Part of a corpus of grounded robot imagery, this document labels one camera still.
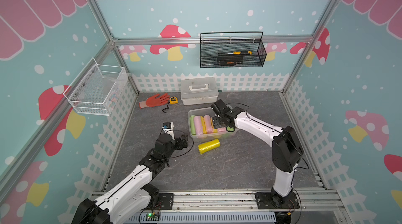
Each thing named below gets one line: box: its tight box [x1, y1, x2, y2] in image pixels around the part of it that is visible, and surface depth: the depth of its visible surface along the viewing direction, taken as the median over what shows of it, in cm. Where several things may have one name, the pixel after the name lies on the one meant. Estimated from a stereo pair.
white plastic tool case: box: [180, 76, 219, 106], surface depth 109 cm
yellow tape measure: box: [169, 96, 179, 105], surface depth 115 cm
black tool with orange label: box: [217, 54, 244, 66], surface depth 91 cm
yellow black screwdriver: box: [217, 50, 253, 56], surface depth 93 cm
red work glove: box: [138, 93, 170, 109], surface depth 116 cm
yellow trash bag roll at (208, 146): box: [197, 138, 221, 155], surface depth 91 cm
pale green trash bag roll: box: [190, 115, 196, 136], surface depth 98 cm
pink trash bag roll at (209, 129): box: [203, 114, 214, 134], surface depth 99 cm
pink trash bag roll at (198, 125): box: [194, 115, 204, 136], surface depth 96 cm
